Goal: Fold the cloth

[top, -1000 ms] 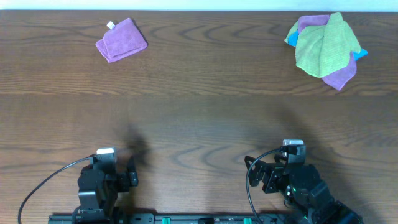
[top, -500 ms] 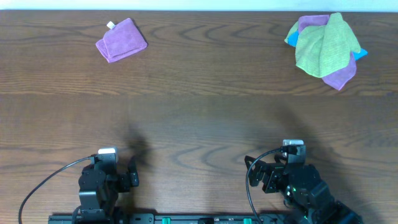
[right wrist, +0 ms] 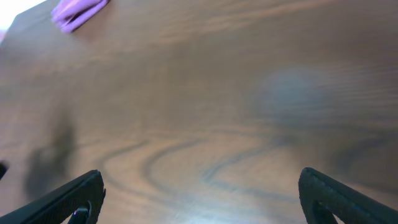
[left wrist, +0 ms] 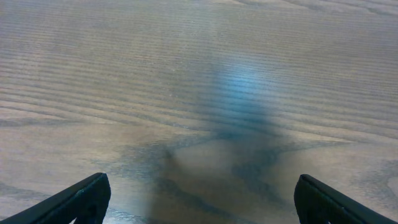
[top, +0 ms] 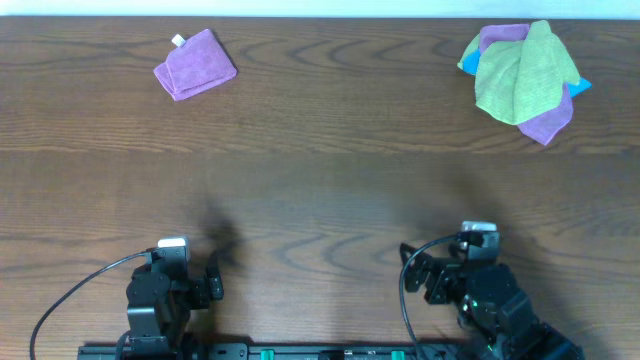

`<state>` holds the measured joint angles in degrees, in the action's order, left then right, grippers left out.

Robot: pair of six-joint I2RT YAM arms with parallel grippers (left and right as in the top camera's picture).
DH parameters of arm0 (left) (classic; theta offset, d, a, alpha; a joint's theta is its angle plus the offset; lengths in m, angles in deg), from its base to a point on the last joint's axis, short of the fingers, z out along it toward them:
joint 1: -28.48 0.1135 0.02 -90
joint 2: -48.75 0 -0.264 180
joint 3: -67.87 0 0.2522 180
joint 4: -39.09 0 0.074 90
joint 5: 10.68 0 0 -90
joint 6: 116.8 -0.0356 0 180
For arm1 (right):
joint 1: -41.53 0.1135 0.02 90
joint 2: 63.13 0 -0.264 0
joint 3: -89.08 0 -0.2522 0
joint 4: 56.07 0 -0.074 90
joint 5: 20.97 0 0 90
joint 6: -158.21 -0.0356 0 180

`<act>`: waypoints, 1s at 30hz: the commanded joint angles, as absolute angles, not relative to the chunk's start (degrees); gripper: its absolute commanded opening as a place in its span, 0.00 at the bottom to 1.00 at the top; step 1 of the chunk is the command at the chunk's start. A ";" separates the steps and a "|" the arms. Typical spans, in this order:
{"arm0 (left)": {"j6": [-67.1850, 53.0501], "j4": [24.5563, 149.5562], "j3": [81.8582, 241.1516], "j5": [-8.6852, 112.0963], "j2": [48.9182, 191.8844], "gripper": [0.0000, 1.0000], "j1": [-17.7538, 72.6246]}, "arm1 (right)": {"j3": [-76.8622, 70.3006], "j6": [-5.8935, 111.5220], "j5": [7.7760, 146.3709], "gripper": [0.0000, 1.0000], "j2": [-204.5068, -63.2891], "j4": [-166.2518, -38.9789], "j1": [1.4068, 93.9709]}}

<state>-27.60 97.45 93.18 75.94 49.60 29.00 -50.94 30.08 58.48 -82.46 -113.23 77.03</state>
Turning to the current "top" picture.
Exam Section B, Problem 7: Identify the purple microfiber cloth with tag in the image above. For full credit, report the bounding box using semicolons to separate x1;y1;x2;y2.
153;29;238;101

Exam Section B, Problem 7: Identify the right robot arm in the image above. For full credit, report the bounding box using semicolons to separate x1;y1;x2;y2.
399;221;584;360

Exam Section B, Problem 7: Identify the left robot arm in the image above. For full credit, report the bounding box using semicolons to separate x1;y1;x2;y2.
118;245;224;359

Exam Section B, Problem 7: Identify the green microfiber cloth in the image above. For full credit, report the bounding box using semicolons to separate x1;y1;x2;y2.
456;19;582;126

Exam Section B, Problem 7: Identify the blue microfiber cloth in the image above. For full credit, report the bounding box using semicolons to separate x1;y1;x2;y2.
458;49;592;98

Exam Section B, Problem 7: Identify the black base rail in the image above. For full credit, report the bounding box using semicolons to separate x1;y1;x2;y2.
76;343;482;360

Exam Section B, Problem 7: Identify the black left camera cable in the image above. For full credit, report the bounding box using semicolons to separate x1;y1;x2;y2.
28;249;156;360

